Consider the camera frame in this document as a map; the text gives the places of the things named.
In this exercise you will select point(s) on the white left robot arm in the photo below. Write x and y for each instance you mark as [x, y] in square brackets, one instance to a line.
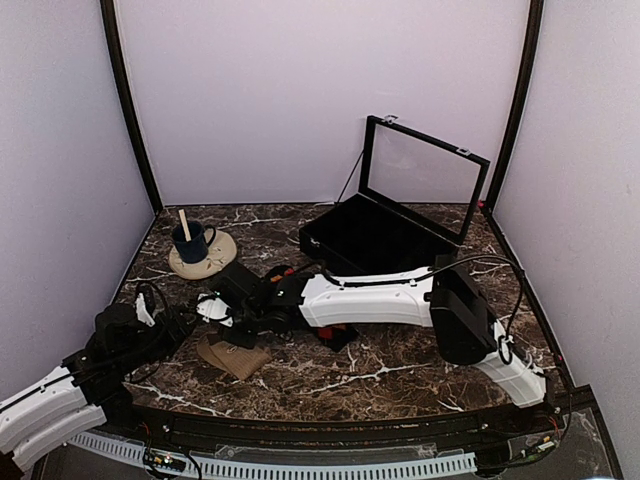
[87, 389]

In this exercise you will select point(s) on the beige ceramic saucer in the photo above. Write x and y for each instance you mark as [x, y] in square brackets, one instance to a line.
[221, 252]

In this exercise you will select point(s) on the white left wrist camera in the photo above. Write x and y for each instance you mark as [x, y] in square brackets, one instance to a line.
[142, 312]

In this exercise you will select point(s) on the black glass-lid display box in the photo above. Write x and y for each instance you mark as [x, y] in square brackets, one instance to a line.
[415, 199]

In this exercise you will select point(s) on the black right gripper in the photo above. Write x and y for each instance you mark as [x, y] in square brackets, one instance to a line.
[246, 339]

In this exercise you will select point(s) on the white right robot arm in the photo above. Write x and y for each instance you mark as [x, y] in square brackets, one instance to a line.
[443, 297]

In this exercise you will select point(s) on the black argyle sock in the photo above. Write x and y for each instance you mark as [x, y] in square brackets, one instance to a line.
[287, 285]

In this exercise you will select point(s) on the black table edge rail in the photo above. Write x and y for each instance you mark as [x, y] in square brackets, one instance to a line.
[253, 416]

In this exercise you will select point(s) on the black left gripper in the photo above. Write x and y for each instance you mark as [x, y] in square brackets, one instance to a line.
[173, 334]

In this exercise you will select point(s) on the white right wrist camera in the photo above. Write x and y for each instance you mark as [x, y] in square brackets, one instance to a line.
[213, 309]

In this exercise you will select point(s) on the dark blue mug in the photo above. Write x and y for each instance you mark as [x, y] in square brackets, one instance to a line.
[197, 248]

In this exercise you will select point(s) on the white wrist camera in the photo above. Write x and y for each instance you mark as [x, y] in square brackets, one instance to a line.
[213, 309]
[142, 312]

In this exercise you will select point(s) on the wooden stir stick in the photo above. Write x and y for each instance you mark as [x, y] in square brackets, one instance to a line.
[185, 225]

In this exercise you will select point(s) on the tan brown sock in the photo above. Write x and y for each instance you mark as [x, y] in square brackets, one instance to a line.
[240, 362]

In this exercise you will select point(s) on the white slotted cable duct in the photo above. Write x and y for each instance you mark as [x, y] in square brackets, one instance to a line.
[236, 462]

